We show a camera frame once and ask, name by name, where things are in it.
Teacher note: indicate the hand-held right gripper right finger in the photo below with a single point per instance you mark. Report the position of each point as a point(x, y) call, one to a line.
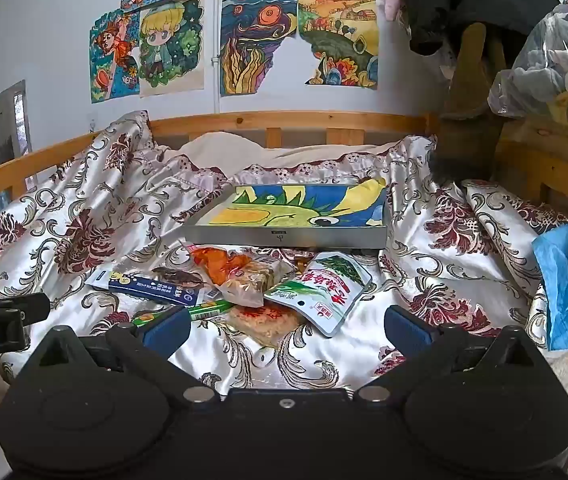
point(408, 331)

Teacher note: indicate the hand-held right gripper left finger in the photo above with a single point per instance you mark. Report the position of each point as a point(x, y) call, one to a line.
point(166, 331)

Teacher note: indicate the green stick snack packet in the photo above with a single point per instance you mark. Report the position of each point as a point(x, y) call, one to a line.
point(208, 310)

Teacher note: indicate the dark brown snack packet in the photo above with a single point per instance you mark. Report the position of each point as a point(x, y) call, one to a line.
point(178, 276)

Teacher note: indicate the blue and white snack packet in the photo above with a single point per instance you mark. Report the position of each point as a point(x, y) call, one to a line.
point(128, 285)

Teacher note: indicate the green and white snack pouch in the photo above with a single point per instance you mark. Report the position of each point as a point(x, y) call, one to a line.
point(324, 295)

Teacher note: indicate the orange-red cracker packet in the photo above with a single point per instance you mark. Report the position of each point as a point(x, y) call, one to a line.
point(264, 325)

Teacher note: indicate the grey tray with drawing lining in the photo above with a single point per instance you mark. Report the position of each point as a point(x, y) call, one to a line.
point(294, 210)

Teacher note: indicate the cream bed sheet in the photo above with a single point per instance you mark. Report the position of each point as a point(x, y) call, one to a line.
point(244, 152)

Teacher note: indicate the brown garment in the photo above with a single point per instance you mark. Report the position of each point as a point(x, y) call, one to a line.
point(471, 90)

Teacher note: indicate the orange-haired girl drawing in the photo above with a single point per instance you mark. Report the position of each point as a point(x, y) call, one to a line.
point(113, 60)

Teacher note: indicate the blonde cartoon child drawing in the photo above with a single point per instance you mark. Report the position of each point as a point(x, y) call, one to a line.
point(168, 45)

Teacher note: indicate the seaweed and swirl drawing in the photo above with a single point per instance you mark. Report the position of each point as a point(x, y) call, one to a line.
point(254, 40)

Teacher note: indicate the landscape and fish drawing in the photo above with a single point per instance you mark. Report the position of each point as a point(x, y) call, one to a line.
point(339, 35)

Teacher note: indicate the clear plastic bag of clothes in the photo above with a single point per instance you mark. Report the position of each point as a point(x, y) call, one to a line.
point(549, 60)

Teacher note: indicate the pink cloth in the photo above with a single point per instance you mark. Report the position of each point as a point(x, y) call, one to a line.
point(393, 5)

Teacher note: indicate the wooden bed frame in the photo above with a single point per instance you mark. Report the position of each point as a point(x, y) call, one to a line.
point(289, 122)

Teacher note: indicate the white wall pipe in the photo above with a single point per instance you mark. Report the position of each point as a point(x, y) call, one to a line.
point(216, 60)

